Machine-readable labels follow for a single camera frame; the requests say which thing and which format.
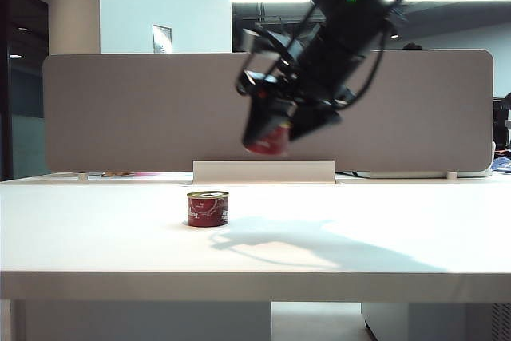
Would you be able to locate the black office chair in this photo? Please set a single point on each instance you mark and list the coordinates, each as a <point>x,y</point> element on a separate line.
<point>500,117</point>

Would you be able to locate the dark-haired person head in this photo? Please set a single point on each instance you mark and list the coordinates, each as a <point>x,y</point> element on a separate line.
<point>412,46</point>

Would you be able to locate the white flat desk device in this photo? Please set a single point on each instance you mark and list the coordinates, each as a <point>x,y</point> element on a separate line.
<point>411,174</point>

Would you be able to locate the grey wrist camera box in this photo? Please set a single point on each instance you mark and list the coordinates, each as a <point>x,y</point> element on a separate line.
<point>271,41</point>

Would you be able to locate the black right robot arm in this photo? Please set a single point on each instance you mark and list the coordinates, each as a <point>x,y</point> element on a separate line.
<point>347,17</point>

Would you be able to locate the blue cloth bundle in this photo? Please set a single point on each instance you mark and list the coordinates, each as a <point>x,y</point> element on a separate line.
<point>502,165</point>

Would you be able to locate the white desk modesty panel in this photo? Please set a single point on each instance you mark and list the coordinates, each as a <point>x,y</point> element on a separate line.
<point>143,321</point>

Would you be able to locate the framed wall notice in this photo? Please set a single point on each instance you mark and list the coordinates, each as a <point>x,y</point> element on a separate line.
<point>161,39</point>

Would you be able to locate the white partition bracket foot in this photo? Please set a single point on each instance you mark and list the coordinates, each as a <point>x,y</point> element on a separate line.
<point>452,175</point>
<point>82,176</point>

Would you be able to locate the red tomato paste can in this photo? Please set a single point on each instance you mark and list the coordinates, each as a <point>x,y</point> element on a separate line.
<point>207,213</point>
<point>271,142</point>

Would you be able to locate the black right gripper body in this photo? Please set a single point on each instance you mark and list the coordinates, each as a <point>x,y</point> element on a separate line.
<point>303,85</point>

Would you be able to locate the grey fabric desk partition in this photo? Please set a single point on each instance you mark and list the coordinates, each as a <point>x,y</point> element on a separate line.
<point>139,109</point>

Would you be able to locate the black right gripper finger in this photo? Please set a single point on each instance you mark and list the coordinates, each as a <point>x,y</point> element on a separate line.
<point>315,121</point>
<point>263,117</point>

